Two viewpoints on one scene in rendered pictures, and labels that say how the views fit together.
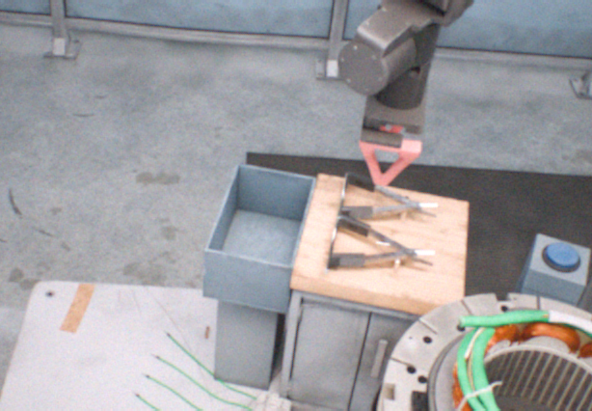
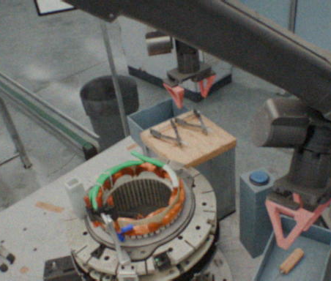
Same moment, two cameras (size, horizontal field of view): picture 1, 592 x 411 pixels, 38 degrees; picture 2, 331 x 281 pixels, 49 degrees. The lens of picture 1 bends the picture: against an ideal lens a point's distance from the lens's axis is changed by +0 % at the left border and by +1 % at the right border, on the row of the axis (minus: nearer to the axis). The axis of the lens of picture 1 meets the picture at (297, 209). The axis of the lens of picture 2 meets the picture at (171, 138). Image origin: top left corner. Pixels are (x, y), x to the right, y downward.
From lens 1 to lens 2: 0.83 m
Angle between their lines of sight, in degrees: 44
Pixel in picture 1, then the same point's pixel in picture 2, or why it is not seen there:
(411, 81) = (181, 59)
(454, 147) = not seen: outside the picture
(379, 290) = (159, 149)
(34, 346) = (115, 148)
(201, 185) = not seen: hidden behind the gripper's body
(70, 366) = (117, 158)
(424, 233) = (202, 140)
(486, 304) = (176, 165)
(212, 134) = not seen: hidden behind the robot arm
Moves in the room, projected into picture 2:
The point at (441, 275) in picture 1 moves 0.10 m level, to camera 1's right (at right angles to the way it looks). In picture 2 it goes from (187, 155) to (214, 173)
